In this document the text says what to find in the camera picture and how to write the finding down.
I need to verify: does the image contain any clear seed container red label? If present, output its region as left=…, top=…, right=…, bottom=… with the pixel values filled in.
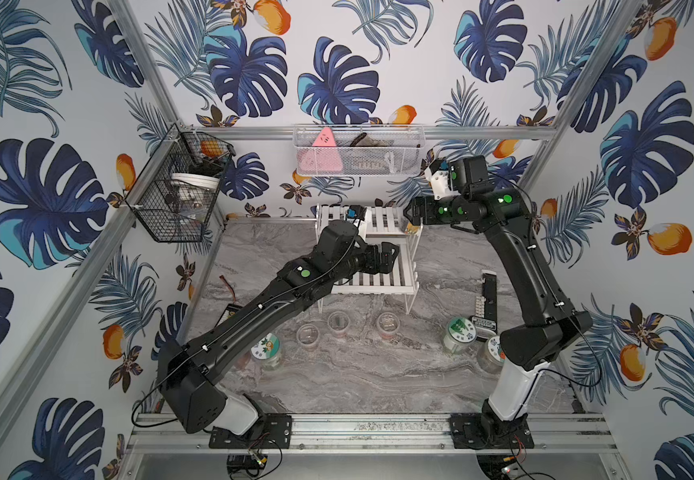
left=375, top=312, right=400, bottom=340

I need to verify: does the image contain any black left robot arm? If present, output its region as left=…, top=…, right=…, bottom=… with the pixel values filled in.
left=155, top=220, right=400, bottom=435

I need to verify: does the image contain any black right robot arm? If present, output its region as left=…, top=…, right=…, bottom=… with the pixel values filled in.
left=404, top=156, right=593, bottom=422

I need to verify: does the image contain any white slatted wooden shelf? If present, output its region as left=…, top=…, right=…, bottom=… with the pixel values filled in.
left=315, top=205, right=422, bottom=312

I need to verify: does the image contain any clear seed container centre left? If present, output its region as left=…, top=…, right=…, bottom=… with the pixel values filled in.
left=327, top=311, right=351, bottom=338

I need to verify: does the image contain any clear seed container far left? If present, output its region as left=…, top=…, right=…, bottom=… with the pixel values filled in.
left=296, top=324, right=321, bottom=351

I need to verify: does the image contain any green lid seed jar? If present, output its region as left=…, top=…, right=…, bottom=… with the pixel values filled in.
left=443, top=317, right=477, bottom=354

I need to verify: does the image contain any pink triangular packet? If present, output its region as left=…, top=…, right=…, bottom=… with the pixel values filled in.
left=297, top=127, right=344, bottom=176

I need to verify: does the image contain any black remote-like tool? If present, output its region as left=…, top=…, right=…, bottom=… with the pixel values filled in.
left=470, top=270, right=498, bottom=341

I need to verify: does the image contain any green white lid jar left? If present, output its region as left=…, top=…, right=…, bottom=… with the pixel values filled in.
left=250, top=333, right=283, bottom=369

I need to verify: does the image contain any red label lid jar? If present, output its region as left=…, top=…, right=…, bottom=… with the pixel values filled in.
left=477, top=335, right=506, bottom=375

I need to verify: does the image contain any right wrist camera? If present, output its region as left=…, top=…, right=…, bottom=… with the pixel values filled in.
left=423, top=160, right=457, bottom=200

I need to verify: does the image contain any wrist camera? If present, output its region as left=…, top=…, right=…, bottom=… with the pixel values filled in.
left=423, top=160, right=457, bottom=200
left=345, top=205, right=367, bottom=222

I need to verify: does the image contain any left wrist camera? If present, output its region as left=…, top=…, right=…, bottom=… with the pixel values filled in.
left=345, top=205, right=367, bottom=222

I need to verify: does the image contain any white mesh wall basket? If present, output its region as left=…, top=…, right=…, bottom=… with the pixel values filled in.
left=293, top=124, right=426, bottom=177

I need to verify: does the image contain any white bowl in wire basket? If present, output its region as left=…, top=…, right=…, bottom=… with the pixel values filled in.
left=171, top=173, right=219, bottom=191

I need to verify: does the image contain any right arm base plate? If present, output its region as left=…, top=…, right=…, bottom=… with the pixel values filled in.
left=449, top=413, right=535, bottom=450

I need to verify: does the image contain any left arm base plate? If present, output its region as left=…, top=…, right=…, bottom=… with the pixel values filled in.
left=208, top=413, right=293, bottom=450

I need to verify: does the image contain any black wire basket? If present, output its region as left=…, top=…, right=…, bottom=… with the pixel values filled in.
left=124, top=124, right=235, bottom=244

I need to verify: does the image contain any aluminium front rail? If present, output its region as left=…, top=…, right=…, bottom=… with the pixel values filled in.
left=126, top=413, right=619, bottom=455

